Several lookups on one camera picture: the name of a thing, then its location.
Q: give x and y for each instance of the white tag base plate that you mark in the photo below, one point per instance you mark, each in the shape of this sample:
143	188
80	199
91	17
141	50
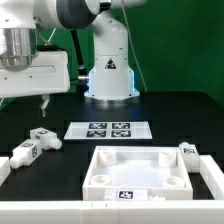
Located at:
108	130

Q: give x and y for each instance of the white square tabletop part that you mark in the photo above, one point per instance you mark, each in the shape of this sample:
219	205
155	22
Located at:
125	173

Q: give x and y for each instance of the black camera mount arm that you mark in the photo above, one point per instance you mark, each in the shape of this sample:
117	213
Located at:
83	74

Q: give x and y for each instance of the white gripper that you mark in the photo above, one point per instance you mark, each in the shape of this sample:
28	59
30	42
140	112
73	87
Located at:
47	74

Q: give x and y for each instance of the white obstacle fence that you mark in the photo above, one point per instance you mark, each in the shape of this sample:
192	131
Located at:
123	212

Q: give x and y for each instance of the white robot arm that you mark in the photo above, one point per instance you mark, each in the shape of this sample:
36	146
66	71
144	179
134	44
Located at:
111	80

